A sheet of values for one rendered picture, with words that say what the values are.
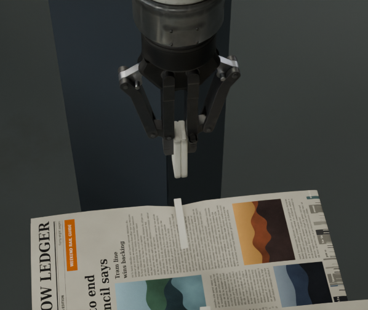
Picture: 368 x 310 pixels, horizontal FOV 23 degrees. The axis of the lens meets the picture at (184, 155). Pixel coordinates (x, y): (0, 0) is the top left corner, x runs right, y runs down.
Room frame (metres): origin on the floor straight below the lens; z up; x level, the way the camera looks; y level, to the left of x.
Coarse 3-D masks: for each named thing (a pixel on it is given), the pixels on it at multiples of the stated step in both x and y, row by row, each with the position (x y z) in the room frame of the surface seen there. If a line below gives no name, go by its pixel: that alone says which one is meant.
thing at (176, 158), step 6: (174, 126) 0.65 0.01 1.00; (174, 132) 0.64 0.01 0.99; (174, 138) 0.64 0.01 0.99; (180, 138) 0.64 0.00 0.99; (174, 144) 0.63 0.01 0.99; (180, 144) 0.63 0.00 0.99; (174, 150) 0.63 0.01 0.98; (180, 150) 0.63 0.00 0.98; (174, 156) 0.63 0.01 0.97; (180, 156) 0.63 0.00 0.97; (174, 162) 0.63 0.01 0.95; (180, 162) 0.63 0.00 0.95; (174, 168) 0.63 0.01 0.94; (180, 168) 0.63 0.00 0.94; (174, 174) 0.64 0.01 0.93; (180, 174) 0.63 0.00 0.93
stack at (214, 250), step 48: (288, 192) 0.68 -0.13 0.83; (48, 240) 0.61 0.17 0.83; (96, 240) 0.61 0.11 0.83; (144, 240) 0.61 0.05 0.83; (192, 240) 0.61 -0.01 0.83; (240, 240) 0.61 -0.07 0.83; (288, 240) 0.61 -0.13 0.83; (48, 288) 0.54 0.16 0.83; (96, 288) 0.54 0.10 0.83; (144, 288) 0.54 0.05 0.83; (192, 288) 0.54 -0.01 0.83; (240, 288) 0.54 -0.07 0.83; (288, 288) 0.54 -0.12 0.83; (336, 288) 0.54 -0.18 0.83
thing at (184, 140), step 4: (180, 124) 0.66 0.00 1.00; (184, 124) 0.66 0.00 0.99; (180, 128) 0.65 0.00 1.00; (184, 128) 0.65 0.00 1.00; (180, 132) 0.65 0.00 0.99; (184, 132) 0.64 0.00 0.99; (180, 136) 0.64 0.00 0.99; (184, 136) 0.64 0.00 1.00; (184, 140) 0.63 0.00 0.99; (184, 144) 0.63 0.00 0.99; (184, 148) 0.63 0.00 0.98; (184, 152) 0.63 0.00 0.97; (184, 156) 0.63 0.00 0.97; (184, 160) 0.63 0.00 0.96; (184, 164) 0.63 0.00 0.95; (184, 168) 0.63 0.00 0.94; (184, 172) 0.63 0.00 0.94; (184, 176) 0.63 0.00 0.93
